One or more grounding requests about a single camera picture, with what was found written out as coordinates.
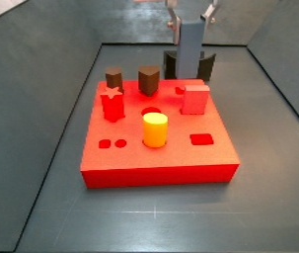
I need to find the red rectangular block peg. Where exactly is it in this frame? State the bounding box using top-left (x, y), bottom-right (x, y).
top-left (180, 85), bottom-right (210, 115)

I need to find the brown hexagonal peg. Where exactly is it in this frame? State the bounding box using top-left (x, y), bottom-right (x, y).
top-left (106, 67), bottom-right (123, 89)

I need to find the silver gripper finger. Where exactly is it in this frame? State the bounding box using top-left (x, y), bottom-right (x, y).
top-left (164, 0), bottom-right (180, 43)
top-left (200, 0), bottom-right (220, 36)

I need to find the red peg board base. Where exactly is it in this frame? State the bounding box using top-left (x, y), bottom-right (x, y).
top-left (80, 79), bottom-right (240, 188)

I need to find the red star peg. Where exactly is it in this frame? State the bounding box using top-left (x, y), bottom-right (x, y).
top-left (100, 87), bottom-right (126, 123)

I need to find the yellow cylinder peg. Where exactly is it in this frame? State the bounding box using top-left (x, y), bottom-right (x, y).
top-left (143, 113), bottom-right (167, 148)

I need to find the blue arch block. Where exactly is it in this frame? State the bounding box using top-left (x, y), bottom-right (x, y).
top-left (175, 19), bottom-right (206, 79)

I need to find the brown rounded triangular peg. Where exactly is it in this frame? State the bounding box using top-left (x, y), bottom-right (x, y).
top-left (139, 65), bottom-right (159, 97)

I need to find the black curved fixture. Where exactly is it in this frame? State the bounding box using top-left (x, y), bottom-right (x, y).
top-left (163, 50), bottom-right (216, 82)

